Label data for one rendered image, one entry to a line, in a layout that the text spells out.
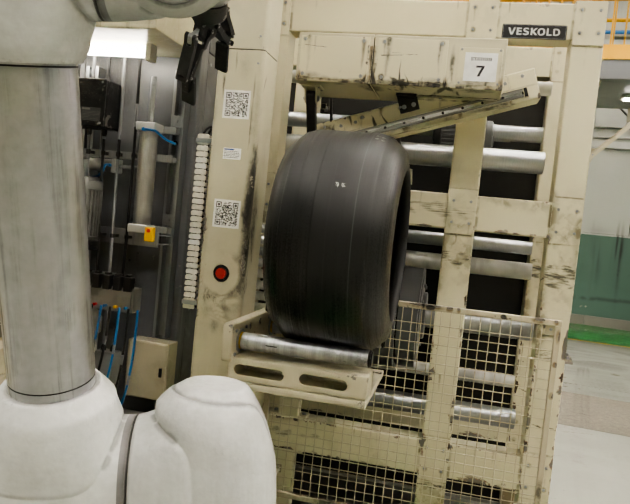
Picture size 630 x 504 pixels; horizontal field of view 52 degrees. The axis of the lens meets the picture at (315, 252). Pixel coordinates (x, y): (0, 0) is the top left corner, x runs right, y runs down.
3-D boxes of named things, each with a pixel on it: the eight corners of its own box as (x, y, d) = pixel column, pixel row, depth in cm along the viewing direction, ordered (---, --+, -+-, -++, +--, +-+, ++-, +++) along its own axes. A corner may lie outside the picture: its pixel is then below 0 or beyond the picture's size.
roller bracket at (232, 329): (219, 361, 161) (223, 323, 161) (266, 336, 200) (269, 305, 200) (232, 363, 161) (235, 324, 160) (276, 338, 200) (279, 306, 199)
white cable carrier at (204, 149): (182, 307, 177) (197, 133, 174) (189, 305, 182) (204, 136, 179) (197, 309, 176) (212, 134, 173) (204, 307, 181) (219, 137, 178)
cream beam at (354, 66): (294, 80, 193) (298, 30, 192) (313, 97, 218) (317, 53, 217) (503, 91, 180) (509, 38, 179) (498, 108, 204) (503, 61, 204)
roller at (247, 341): (234, 350, 164) (236, 332, 164) (240, 346, 169) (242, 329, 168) (370, 370, 157) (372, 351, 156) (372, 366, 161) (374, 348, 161)
